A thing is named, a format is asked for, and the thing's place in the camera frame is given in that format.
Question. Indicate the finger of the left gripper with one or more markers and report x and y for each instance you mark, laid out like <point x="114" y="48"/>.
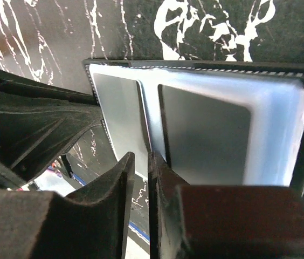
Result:
<point x="38" y="123"/>

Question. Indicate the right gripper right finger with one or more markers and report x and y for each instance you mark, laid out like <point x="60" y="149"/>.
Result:
<point x="204" y="221"/>

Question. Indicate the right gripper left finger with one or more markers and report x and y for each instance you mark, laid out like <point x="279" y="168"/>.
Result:
<point x="91" y="222"/>

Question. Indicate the dark grey credit card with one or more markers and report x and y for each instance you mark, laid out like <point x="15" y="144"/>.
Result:
<point x="206" y="139"/>

